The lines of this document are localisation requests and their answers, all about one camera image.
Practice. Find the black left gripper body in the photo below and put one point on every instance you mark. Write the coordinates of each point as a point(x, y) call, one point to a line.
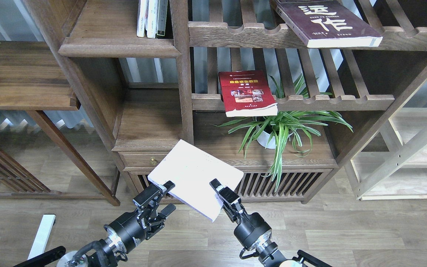
point(130, 229)

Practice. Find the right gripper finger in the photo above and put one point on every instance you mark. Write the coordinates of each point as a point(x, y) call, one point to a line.
point(230, 200)

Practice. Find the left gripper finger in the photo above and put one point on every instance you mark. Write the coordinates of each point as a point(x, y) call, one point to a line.
point(152, 195)
point(166, 211)

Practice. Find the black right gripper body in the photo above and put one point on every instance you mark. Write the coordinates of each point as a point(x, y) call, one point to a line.
point(252, 231)

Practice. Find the pale lavender paperback book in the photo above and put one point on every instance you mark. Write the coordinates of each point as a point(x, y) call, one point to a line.
point(192, 170)

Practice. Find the maroon book with white characters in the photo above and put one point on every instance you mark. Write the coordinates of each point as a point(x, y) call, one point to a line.
point(326, 24)

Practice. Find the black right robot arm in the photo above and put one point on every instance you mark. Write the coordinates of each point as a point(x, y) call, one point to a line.
point(271, 256)

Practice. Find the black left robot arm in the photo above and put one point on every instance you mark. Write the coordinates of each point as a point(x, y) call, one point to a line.
point(94, 254)

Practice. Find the light wooden shelf rack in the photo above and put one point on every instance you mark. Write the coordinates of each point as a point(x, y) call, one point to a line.
point(394, 164)

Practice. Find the white plant pot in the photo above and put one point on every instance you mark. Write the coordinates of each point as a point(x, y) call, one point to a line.
point(267, 138)

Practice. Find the white metal leg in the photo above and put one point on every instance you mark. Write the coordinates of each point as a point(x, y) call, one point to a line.
point(42, 235)

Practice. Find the green spider plant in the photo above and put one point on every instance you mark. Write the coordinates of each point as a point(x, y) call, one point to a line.
point(294, 127)

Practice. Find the red paperback book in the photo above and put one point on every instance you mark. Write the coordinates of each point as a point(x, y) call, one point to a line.
point(247, 94)

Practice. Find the dark wooden bookshelf cabinet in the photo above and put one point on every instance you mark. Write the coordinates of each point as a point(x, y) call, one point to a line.
point(143, 95)

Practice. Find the dark green upright book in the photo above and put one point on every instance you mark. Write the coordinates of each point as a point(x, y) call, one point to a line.
point(161, 23)

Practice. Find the dark wooden side table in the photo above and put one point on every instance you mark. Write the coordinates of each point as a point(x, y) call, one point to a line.
point(32, 81)

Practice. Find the white upright book middle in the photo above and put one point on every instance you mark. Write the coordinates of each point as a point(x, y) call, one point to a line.
point(152, 16)

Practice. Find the white upright book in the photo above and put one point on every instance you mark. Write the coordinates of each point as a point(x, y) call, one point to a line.
point(142, 18)
point(152, 16)

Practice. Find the white upright book left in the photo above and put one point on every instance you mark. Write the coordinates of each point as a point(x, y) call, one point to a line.
point(142, 18)

